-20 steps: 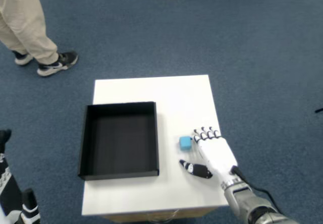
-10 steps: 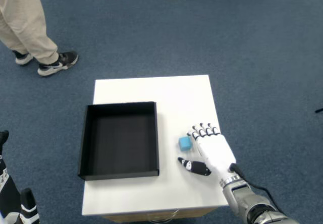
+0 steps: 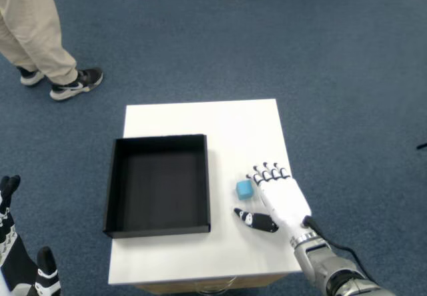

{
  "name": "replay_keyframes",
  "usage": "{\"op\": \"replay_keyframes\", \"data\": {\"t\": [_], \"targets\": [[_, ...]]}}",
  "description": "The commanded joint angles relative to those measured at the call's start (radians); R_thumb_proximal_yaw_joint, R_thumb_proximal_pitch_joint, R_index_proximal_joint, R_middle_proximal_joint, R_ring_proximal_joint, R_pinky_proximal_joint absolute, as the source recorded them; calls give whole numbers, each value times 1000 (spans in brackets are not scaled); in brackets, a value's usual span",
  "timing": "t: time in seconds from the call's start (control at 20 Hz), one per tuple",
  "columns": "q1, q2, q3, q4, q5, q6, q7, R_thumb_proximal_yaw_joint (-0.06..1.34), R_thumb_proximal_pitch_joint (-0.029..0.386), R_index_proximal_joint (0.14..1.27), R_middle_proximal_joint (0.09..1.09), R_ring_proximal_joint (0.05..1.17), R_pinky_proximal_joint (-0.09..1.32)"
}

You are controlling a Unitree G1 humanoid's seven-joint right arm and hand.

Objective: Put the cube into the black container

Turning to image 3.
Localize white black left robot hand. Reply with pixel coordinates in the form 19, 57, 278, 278
0, 175, 62, 296

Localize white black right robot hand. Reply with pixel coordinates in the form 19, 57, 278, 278
232, 161, 318, 247

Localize small blue cube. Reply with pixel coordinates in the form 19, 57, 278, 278
236, 179, 254, 201

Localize black open box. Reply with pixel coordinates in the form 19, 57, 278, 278
102, 134, 212, 239

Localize white square table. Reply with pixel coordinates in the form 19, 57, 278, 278
107, 99, 310, 292

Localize black white sneaker with swoosh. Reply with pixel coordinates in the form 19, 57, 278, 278
49, 67, 103, 101

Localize beige trousers of person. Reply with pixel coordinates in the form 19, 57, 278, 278
0, 0, 79, 85

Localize metal wire ring under table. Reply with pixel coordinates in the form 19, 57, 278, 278
196, 275, 236, 293

